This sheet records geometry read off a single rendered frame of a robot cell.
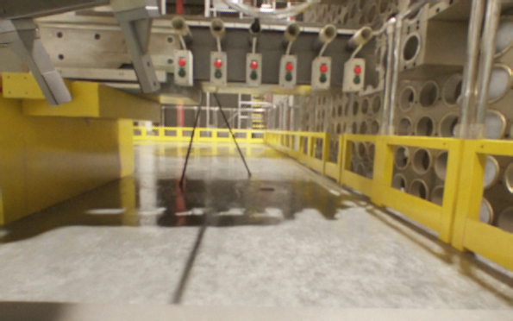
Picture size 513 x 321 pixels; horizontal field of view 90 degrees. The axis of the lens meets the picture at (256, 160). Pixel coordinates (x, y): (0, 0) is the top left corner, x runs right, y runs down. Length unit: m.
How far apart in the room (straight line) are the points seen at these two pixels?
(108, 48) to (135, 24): 1.26
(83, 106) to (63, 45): 0.46
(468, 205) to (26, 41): 1.20
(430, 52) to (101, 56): 2.04
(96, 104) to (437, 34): 2.11
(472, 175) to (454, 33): 1.41
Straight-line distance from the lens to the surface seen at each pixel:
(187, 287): 0.75
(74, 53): 1.69
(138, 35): 0.36
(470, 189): 1.14
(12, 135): 1.45
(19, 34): 0.43
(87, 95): 1.35
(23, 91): 1.33
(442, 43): 2.30
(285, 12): 0.70
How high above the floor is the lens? 0.40
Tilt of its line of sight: 7 degrees down
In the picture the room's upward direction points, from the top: 2 degrees clockwise
